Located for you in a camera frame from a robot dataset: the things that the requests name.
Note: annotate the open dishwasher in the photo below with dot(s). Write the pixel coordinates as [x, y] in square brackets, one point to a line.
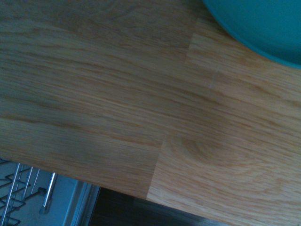
[73, 202]

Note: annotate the teal plate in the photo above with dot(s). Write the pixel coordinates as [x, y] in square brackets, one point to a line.
[258, 21]

